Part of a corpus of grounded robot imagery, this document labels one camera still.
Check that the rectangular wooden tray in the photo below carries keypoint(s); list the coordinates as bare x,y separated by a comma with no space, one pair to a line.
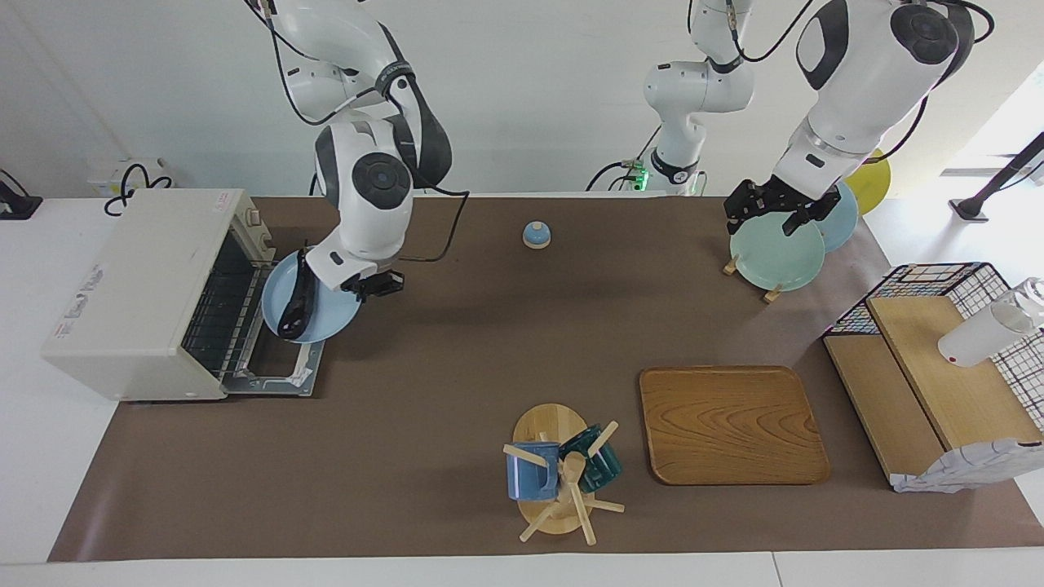
734,424

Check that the light blue racked plate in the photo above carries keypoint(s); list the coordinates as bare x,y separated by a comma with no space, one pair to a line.
844,220

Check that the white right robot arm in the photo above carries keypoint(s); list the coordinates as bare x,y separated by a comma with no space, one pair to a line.
375,179

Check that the blue mug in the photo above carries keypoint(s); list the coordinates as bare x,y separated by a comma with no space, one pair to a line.
530,477

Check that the black floor stand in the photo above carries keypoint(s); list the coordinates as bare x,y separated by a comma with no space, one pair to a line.
971,208

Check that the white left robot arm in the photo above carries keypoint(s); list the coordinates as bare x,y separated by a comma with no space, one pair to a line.
864,81

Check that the small blue lidded jar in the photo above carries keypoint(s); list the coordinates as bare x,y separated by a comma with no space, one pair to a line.
537,236

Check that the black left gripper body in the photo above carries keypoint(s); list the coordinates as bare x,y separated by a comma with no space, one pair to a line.
775,196

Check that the dark purple eggplant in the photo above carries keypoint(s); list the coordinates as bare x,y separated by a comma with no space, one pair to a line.
295,314

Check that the white cylindrical object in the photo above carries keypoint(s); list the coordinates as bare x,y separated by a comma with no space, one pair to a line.
987,334

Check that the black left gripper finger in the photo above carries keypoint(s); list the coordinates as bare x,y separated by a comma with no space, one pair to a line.
732,222
794,223

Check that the yellow racked plate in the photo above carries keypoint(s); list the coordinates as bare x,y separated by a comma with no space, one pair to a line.
873,183

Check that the white power strip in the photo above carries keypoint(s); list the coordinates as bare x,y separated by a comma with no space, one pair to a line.
106,175

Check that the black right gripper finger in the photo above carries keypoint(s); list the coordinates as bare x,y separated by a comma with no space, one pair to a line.
355,287

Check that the wooden plate rack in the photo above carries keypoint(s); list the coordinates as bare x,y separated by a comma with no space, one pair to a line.
730,265

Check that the pale green racked plate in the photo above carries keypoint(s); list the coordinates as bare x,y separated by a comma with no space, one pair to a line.
775,257

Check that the brown table mat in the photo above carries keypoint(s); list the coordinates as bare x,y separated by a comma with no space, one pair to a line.
457,350

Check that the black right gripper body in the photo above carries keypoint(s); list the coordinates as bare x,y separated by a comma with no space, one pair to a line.
383,283

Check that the black desk clamp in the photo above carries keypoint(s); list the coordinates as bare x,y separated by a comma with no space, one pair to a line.
16,204

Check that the cream toaster oven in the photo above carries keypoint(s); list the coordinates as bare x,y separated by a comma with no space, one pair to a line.
139,285

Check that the wooden mug tree stand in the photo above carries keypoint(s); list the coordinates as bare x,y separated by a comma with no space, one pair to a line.
546,424

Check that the dark green mug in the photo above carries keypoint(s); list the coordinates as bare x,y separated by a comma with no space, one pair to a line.
599,469

